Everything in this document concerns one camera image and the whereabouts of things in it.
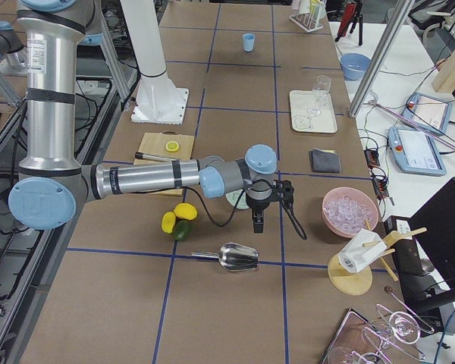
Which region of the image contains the steel cylinder muddler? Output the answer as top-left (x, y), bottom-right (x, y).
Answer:
top-left (134, 151), bottom-right (177, 162)

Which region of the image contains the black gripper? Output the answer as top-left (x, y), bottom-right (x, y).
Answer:
top-left (246, 179), bottom-right (308, 240)

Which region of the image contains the teach pendant tablet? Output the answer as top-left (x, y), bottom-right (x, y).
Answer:
top-left (388, 127), bottom-right (447, 176)
top-left (402, 93), bottom-right (452, 136)

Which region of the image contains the far teach pendant tablet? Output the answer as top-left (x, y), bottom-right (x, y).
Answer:
top-left (402, 93), bottom-right (452, 136)

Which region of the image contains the mint green bowl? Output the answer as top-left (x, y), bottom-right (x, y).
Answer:
top-left (225, 190), bottom-right (249, 210)

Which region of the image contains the near teach pendant tablet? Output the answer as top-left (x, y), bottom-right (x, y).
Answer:
top-left (388, 127), bottom-right (447, 176)

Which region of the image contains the lemon half slice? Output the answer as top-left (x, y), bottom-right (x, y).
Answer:
top-left (165, 140), bottom-right (180, 153)

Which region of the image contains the pink bowl of ice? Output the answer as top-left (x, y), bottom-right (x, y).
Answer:
top-left (322, 187), bottom-right (379, 238)

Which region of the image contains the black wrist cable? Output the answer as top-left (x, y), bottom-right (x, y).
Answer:
top-left (185, 185), bottom-right (247, 228)

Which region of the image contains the aluminium frame post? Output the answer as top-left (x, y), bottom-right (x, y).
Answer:
top-left (348, 0), bottom-right (415, 118)

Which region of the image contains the grey folded cloth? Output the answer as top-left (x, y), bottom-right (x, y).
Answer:
top-left (309, 149), bottom-right (341, 173)

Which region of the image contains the metal ice scoop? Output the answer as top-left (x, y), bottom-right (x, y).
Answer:
top-left (191, 243), bottom-right (259, 272)

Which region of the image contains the yellow lemon left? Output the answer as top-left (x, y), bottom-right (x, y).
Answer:
top-left (161, 212), bottom-right (177, 234)

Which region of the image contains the blue bowl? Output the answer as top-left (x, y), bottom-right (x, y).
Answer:
top-left (340, 53), bottom-right (372, 81)

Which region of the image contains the light blue plastic cup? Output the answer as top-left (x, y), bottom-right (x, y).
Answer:
top-left (242, 33), bottom-right (256, 52)

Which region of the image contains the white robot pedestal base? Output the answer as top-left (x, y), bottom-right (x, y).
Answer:
top-left (121, 0), bottom-right (189, 125)

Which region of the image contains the wooden cup stand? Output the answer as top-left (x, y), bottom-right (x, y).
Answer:
top-left (328, 227), bottom-right (427, 296)

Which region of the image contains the red black tripod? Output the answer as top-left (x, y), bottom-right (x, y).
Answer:
top-left (334, 0), bottom-right (363, 46)

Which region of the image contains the yellow lemon upper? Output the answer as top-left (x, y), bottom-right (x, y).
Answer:
top-left (174, 202), bottom-right (198, 221)

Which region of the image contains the clear wine glass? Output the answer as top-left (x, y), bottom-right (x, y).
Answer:
top-left (307, 75), bottom-right (331, 117)

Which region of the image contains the yellow lemon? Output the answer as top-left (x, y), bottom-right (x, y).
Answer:
top-left (174, 202), bottom-right (198, 221)
top-left (161, 212), bottom-right (177, 234)

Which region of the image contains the cream bear tray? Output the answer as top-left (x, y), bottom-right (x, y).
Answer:
top-left (289, 90), bottom-right (337, 134)

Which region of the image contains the white mug on stand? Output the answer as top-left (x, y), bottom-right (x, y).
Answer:
top-left (337, 229), bottom-right (387, 274)

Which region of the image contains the wooden cutting board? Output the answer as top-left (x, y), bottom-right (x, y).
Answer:
top-left (130, 131), bottom-right (196, 197)

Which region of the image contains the black monitor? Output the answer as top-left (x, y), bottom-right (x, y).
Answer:
top-left (394, 177), bottom-right (455, 313)

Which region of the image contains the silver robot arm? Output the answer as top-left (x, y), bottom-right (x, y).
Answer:
top-left (0, 20), bottom-right (27, 72)
top-left (8, 1), bottom-right (305, 237)

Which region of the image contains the white wire cup rack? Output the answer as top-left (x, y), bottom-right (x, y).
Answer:
top-left (289, 0), bottom-right (326, 33)

